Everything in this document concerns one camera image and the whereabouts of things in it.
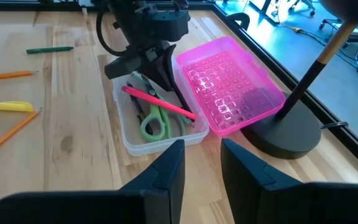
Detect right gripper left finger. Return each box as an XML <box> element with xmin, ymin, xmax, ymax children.
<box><xmin>0</xmin><ymin>139</ymin><xmax>186</xmax><ymax>224</ymax></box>

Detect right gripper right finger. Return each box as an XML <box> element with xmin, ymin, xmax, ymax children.
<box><xmin>221</xmin><ymin>139</ymin><xmax>358</xmax><ymax>224</ymax></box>

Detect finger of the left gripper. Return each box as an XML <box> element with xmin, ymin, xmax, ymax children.
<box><xmin>104</xmin><ymin>49</ymin><xmax>173</xmax><ymax>91</ymax></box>
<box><xmin>165</xmin><ymin>44</ymin><xmax>196</xmax><ymax>114</ymax></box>

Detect dark pen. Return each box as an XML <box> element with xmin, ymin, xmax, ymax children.
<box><xmin>126</xmin><ymin>82</ymin><xmax>154</xmax><ymax>136</ymax></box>

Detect pink highlighter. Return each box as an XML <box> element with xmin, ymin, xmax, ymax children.
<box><xmin>121</xmin><ymin>85</ymin><xmax>198</xmax><ymax>121</ymax></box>

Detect clear supply box pink lid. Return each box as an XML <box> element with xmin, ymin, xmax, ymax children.
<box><xmin>112</xmin><ymin>35</ymin><xmax>287</xmax><ymax>157</ymax></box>

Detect green scissors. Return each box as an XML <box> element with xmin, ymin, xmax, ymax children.
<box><xmin>131</xmin><ymin>71</ymin><xmax>195</xmax><ymax>143</ymax></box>

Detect green crayon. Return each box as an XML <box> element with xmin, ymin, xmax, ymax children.
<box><xmin>25</xmin><ymin>46</ymin><xmax>75</xmax><ymax>55</ymax></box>

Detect orange pencil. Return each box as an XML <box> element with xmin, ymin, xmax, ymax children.
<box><xmin>0</xmin><ymin>70</ymin><xmax>39</xmax><ymax>82</ymax></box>
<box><xmin>0</xmin><ymin>108</ymin><xmax>43</xmax><ymax>162</ymax></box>

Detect yellow highlighter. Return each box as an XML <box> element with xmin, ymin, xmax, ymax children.
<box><xmin>0</xmin><ymin>100</ymin><xmax>35</xmax><ymax>113</ymax></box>

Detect white globe lamp black base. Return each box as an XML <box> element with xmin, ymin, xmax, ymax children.
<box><xmin>240</xmin><ymin>0</ymin><xmax>358</xmax><ymax>160</ymax></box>

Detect black clamp handle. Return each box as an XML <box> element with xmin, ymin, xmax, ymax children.
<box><xmin>227</xmin><ymin>12</ymin><xmax>250</xmax><ymax>31</ymax></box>

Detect yellow floor cable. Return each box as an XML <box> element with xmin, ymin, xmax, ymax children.
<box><xmin>272</xmin><ymin>0</ymin><xmax>304</xmax><ymax>34</ymax></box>

